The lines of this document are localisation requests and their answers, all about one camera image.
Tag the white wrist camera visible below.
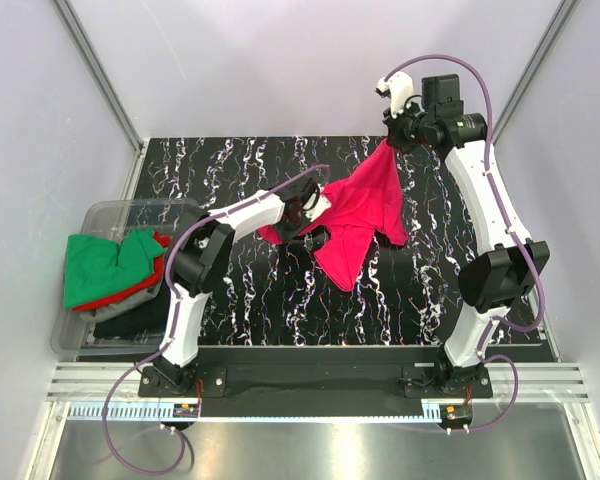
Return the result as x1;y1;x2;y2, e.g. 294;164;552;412
376;72;414;119
302;193;331;222

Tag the aluminium frame post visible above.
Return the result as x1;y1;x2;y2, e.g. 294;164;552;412
492;0;580;144
49;0;148;155

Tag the white slotted cable duct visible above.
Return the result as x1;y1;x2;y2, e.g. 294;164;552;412
69;399;451;424

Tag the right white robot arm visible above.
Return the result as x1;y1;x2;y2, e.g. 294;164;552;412
376;72;550;399

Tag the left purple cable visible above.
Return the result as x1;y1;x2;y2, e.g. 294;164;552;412
101;164;332;476

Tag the right aluminium frame post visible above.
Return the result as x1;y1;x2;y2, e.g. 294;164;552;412
492;0;580;144

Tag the black t shirt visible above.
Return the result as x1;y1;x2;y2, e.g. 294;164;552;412
93;293;170;341

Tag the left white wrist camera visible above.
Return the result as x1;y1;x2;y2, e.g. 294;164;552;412
302;193;331;222

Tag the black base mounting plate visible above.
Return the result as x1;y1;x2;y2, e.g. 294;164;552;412
138;346;493;421

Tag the red t shirt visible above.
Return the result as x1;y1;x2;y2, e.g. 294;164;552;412
71;231;173;314

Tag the green t shirt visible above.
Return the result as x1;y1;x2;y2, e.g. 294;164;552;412
62;228;167;311

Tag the pink t shirt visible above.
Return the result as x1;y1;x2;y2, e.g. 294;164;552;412
257;139;410;292

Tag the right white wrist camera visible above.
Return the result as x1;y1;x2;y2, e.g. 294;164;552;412
376;72;414;119

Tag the grey t shirt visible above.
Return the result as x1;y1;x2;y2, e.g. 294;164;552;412
79;286;160;324

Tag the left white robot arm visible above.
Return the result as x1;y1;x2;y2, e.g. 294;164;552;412
152;178;331;396

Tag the left aluminium frame post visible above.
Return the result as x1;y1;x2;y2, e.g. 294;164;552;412
49;0;148;155

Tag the aluminium front rail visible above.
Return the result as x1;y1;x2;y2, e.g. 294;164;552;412
47;362;588;402

